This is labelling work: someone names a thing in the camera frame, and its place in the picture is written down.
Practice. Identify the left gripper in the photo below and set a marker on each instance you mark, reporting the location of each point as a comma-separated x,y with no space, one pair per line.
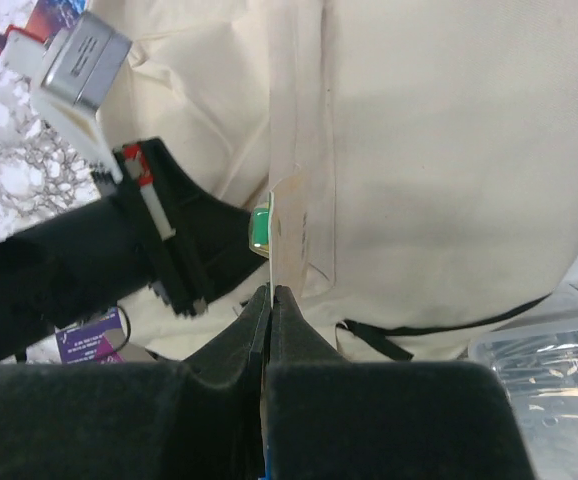
197,245

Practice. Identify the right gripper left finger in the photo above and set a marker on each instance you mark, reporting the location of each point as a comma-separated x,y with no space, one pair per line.
192,419

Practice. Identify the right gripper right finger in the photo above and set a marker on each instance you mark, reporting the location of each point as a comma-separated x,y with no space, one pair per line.
328,418

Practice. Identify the cream canvas backpack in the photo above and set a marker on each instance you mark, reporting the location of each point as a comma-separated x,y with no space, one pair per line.
438,139

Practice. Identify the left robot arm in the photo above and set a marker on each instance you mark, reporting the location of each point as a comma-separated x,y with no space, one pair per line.
67,269

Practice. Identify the dark purple book underneath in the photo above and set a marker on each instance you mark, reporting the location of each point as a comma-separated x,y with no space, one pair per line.
104,340

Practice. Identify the clear plastic organizer box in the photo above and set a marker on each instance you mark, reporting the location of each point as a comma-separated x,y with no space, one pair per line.
536,360

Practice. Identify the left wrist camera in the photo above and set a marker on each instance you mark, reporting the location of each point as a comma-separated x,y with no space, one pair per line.
70,77

